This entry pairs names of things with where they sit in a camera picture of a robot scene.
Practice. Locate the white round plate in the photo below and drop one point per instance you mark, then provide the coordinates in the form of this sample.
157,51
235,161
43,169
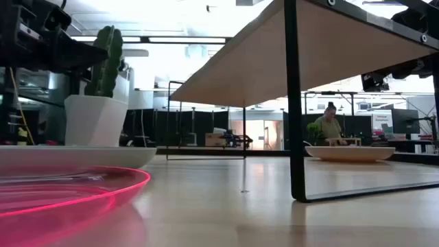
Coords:
350,153
68,156

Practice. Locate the white sign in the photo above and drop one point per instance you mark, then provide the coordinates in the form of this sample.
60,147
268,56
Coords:
381,121

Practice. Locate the cardboard box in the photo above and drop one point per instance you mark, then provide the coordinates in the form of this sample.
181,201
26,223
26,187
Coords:
214,140

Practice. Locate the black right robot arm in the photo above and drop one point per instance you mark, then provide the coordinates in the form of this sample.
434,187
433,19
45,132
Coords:
411,17

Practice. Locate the pink translucent plastic plate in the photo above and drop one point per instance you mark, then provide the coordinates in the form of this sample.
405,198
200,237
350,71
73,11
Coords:
51,206

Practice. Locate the person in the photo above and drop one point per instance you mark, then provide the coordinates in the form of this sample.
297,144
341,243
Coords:
328,127

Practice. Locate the long ceiling light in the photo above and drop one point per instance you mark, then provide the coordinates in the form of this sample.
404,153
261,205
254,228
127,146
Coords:
185,40

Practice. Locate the black aluminium table frame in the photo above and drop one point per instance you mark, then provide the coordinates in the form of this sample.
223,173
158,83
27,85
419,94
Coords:
205,151

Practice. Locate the black background robot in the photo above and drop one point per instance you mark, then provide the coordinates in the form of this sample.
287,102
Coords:
238,140

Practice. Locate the wooden shelf with black legs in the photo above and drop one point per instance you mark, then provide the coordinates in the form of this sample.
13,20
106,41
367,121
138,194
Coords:
326,51

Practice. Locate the small wooden background shelf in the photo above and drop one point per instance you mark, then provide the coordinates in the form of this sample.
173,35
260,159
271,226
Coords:
343,139

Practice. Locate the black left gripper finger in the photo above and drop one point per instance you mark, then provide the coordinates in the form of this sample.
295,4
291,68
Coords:
85,55

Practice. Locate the green cactus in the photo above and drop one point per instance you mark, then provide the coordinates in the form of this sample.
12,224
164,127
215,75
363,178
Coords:
104,61

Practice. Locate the white angular plant pot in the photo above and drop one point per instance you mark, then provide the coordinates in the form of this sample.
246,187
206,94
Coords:
94,120

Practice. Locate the black computer monitor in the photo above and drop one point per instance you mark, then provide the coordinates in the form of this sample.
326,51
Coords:
405,120

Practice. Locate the small green plant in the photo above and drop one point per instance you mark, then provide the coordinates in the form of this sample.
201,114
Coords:
313,132

